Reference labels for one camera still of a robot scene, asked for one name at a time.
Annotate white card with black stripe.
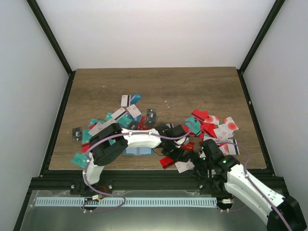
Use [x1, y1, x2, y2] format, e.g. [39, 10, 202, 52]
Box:
[121, 95, 131, 107]

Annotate blue leather card holder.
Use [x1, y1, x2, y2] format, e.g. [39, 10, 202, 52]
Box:
[123, 147, 154, 156]

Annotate black vip card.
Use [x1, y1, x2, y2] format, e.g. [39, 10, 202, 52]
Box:
[147, 108, 158, 122]
[72, 127, 82, 141]

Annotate black VIP card upper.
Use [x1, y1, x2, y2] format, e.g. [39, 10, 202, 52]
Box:
[147, 108, 158, 122]

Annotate blue card top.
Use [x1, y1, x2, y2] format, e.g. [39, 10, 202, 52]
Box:
[130, 93, 142, 104]

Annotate white card red circles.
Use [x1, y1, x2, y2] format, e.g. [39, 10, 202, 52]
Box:
[223, 117, 239, 131]

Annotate white floral card front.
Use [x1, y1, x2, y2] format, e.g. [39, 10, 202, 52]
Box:
[175, 160, 195, 173]

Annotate white floral card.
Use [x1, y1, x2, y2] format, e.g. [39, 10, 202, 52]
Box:
[175, 160, 195, 173]
[126, 104, 141, 118]

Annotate teal card front left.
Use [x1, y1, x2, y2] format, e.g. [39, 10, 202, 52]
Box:
[71, 153, 88, 168]

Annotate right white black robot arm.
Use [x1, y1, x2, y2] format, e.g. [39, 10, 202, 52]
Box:
[189, 139, 308, 231]

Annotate red card front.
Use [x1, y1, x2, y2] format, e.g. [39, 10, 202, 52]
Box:
[159, 157, 175, 169]

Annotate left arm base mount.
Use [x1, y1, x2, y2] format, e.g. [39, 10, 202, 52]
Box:
[70, 179, 114, 196]

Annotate red gold VIP card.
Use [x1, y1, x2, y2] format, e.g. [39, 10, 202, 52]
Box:
[181, 142, 194, 151]

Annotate light blue slotted cable duct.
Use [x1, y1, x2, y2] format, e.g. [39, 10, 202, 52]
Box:
[35, 197, 217, 208]

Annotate white striped card right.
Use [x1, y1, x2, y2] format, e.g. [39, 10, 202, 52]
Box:
[218, 140, 240, 156]

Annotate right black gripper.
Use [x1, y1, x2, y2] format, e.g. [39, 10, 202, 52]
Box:
[179, 150, 214, 181]

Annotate black VIP card left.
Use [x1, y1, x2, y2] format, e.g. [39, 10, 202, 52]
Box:
[72, 127, 82, 141]

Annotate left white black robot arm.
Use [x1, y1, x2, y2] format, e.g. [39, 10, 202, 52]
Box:
[81, 123, 191, 194]

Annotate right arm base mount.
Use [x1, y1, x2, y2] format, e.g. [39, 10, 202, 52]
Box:
[197, 178, 230, 197]

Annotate red VIP card centre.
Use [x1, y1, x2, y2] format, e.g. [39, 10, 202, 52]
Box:
[138, 116, 154, 130]

